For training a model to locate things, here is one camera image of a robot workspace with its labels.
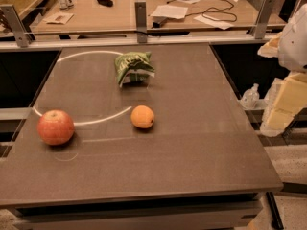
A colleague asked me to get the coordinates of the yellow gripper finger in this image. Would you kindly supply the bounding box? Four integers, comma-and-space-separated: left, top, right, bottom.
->
260, 72, 307, 137
257, 33, 282, 58

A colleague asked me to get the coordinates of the orange fruit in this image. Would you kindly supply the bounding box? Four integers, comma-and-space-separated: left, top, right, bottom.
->
130, 105, 154, 128

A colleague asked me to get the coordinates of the clear plastic bottle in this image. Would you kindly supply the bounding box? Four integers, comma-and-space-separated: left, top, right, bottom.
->
240, 83, 259, 109

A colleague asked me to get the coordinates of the white paper sheet right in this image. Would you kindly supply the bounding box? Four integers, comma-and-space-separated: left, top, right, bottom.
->
195, 15, 232, 30

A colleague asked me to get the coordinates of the white paper sheet centre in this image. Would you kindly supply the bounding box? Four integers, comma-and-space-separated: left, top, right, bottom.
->
151, 5, 188, 19

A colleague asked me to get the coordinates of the green crumpled chip bag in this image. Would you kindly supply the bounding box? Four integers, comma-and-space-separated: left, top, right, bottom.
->
114, 52, 155, 87

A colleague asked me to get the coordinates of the black object on desk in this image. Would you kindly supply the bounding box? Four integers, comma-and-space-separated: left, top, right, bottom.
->
97, 0, 113, 7

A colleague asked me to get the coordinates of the wooden back desk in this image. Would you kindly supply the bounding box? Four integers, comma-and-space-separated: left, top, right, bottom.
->
30, 0, 289, 36

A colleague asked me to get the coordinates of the small paper card left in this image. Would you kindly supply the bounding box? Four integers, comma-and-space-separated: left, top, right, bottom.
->
44, 11, 74, 25

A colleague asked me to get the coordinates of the red apple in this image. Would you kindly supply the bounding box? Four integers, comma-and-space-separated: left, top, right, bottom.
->
37, 110, 75, 146

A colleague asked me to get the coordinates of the right metal bracket post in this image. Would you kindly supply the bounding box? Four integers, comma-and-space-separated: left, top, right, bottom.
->
250, 0, 275, 39

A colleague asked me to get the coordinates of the metal bracket post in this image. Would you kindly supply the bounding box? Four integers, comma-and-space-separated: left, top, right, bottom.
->
134, 1, 147, 43
250, 0, 275, 39
0, 4, 32, 48

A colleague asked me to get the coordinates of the black cable on desk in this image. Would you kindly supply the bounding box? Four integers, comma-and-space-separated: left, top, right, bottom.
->
166, 0, 238, 23

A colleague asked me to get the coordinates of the middle metal bracket post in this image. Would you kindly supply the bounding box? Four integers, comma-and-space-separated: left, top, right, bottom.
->
134, 1, 147, 43

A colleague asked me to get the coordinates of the left metal bracket post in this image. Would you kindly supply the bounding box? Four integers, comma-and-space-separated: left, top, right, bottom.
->
0, 4, 32, 48

